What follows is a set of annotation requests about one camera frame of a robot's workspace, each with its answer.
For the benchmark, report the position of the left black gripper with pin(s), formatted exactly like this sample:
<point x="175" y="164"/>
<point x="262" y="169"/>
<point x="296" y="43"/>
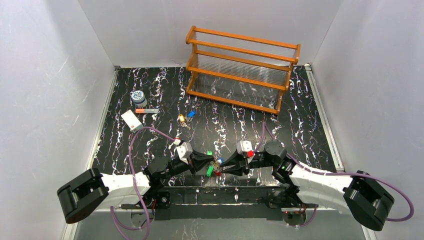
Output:
<point x="191" y="162"/>

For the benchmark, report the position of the white card box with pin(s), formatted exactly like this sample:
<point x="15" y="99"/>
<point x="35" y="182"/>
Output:
<point x="132" y="121"/>

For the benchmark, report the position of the blue white round jar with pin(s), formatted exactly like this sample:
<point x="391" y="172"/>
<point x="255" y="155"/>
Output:
<point x="138" y="98"/>

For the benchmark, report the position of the yellow tag key left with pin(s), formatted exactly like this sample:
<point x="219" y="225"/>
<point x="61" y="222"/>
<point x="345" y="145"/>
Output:
<point x="183" y="121"/>

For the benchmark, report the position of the orange wooden shelf rack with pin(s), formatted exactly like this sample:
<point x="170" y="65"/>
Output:
<point x="245" y="71"/>

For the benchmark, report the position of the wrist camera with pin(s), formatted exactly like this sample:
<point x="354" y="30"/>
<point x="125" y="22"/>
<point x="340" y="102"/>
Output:
<point x="244" y="147"/>
<point x="184" y="150"/>

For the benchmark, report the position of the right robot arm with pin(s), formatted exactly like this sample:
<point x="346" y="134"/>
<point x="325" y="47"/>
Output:
<point x="357" y="195"/>

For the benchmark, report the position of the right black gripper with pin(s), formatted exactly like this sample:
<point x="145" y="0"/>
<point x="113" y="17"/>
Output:
<point x="242" y="163"/>

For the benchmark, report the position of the orange grey marker pen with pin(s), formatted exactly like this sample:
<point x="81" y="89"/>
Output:
<point x="146" y="111"/>

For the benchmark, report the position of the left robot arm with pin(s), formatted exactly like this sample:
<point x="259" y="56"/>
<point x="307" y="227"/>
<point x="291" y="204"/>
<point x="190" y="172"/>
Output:
<point x="93" y="190"/>

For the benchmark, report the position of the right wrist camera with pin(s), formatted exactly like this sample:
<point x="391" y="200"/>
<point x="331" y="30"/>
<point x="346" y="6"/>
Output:
<point x="244" y="147"/>

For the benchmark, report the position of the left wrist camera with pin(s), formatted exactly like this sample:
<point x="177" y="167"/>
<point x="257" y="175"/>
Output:
<point x="184" y="150"/>

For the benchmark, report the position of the small blue tag key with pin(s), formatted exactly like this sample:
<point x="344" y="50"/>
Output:
<point x="220" y="160"/>

